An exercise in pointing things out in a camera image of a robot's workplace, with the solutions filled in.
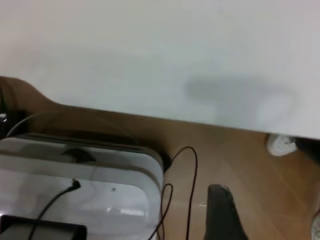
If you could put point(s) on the white plastic case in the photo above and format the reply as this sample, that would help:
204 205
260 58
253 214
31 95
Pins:
112 175

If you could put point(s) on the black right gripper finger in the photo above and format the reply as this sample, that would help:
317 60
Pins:
222 220

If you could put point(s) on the white shoe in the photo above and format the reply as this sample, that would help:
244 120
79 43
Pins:
281 146
317 227

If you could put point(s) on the black flat tablet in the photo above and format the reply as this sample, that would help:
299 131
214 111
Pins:
55 231

